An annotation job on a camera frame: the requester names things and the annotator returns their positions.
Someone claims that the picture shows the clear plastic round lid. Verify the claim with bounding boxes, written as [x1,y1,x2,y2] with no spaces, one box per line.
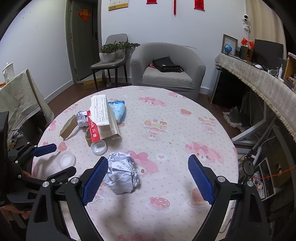
[57,151,75,170]

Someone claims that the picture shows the large paper ball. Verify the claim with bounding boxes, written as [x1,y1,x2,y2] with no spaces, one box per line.
[103,152,139,194]

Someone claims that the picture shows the brown cardboard piece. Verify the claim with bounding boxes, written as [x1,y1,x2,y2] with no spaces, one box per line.
[59,115,77,140]

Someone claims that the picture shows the torn cardboard tape ring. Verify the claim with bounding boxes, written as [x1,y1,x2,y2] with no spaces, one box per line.
[84,126,93,147]

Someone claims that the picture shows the small paper ball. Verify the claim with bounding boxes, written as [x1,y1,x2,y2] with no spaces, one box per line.
[76,110,89,128]

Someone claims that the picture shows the red sandisk package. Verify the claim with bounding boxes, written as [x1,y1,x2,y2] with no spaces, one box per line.
[87,110,101,143]

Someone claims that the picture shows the white printed cardboard box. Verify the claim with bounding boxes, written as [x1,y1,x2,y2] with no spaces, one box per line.
[89,94,120,140]

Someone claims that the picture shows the blue tissue pack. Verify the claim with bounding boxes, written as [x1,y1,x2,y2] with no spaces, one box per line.
[108,100,126,124]

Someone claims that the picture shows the white plastic round cap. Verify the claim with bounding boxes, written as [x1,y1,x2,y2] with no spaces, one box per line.
[90,140,107,156]

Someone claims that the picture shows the person's left hand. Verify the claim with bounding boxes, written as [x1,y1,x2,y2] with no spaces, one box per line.
[0,170,33,220]

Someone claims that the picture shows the beige patterned tablecloth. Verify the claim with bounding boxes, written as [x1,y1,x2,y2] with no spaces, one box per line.
[1,69,54,141]

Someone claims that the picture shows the pink cartoon round tablecloth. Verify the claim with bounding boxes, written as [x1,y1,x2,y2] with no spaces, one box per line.
[31,85,239,241]

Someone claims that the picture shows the grey cat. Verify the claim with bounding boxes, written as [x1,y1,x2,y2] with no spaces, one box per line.
[229,107,244,126]

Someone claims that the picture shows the white electric kettle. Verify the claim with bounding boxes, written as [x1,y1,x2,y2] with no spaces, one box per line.
[3,63,15,83]

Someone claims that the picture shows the beige fringed desk cloth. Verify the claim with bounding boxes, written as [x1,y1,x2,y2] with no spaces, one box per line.
[215,53,296,138]

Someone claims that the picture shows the potted green plant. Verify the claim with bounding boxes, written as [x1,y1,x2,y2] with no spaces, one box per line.
[99,41,140,63]

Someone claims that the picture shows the grey armchair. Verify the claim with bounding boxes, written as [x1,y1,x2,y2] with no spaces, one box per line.
[130,43,206,100]

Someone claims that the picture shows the black handbag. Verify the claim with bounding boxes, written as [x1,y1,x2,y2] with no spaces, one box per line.
[152,56,184,73]

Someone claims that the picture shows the grey dining chair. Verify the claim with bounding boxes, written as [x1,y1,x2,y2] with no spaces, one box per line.
[90,34,128,91]

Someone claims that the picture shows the dark green door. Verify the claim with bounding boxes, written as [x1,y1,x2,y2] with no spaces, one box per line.
[65,1,100,83]

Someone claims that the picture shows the small blue globe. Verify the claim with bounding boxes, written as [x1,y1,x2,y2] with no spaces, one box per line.
[224,44,232,55]

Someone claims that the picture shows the red fu door sticker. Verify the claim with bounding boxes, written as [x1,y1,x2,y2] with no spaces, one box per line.
[78,8,92,22]

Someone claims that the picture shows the framed picture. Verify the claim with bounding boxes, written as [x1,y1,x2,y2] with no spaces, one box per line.
[221,34,238,56]

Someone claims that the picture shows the black computer monitor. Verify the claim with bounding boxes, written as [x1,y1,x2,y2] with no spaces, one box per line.
[252,39,283,69]

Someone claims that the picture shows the right red hanging scroll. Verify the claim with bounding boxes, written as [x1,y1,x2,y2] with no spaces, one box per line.
[194,0,205,11]

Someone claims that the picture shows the red hanging scroll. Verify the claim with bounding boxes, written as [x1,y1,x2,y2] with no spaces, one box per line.
[194,0,205,11]
[146,0,157,4]

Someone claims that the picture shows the left red hanging scroll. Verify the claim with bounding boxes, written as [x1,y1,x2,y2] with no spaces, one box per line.
[146,0,157,4]

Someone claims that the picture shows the wall calendar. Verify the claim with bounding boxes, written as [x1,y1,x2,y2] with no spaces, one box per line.
[108,0,128,11]

